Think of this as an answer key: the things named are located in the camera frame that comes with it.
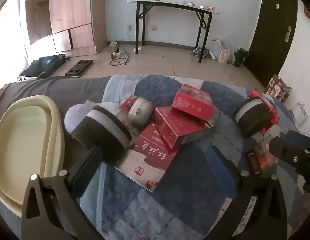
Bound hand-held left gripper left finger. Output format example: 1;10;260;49
21;145;105;240

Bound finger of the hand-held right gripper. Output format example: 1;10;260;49
269;135;310;194
286;130;310;147

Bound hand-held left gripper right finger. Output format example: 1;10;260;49
207;145;288;240

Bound sock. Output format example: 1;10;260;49
234;97;272;138
64;104;133;167

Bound red white carton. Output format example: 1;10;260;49
171;84;215;122
154;106;214;150

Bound cream plastic basin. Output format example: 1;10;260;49
0;94;65;217

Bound dark red small box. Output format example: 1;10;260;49
246;142;277;175

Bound glossy red box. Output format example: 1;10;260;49
247;89;281;133

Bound blue patterned blanket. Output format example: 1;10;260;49
80;74;310;240

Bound red patterned gift bag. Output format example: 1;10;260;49
264;74;292;103

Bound flat red white box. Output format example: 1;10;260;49
114;122;182;193

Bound white cloth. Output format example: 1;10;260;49
85;99;125;120

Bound silver round tin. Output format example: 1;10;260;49
127;97;155;130

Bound grey bedsheet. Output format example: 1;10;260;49
0;76;113;240

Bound black plastic bag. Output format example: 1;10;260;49
234;47;249;67

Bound black foam tray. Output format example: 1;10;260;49
65;59;93;77

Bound pink plastic bag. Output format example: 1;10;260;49
219;45;235;64

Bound dark door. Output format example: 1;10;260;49
242;0;299;88

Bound open dark suitcase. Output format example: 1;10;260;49
19;54;70;80

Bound white plastic bag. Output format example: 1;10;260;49
210;39;223;60

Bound patterned cloth pile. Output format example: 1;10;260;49
190;47;210;59

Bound wooden wardrobe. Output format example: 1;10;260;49
19;0;107;55

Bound small items on table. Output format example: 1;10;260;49
181;1;214;10

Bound black leg folding table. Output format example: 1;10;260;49
127;0;220;64

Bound black cable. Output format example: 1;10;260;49
109;46;132;67

